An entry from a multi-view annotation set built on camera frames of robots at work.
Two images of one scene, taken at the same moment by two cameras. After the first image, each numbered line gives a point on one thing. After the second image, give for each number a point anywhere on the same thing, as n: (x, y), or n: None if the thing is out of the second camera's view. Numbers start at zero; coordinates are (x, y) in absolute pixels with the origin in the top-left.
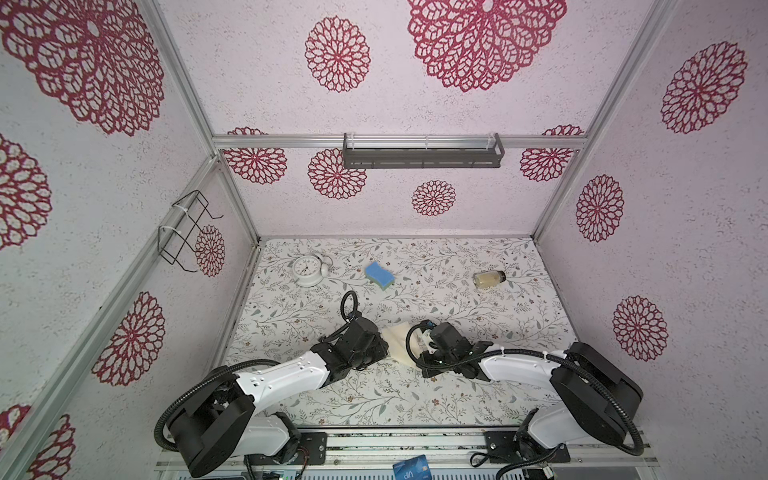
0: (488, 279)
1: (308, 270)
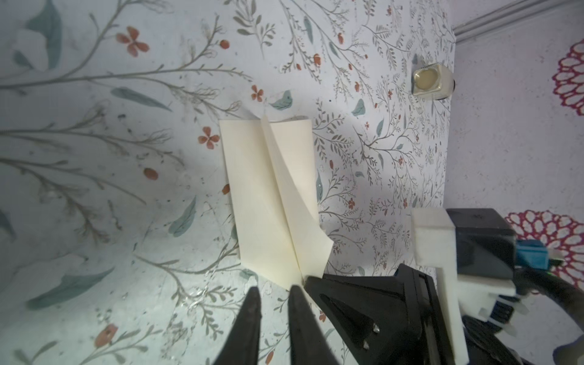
0: (434, 81)
1: None
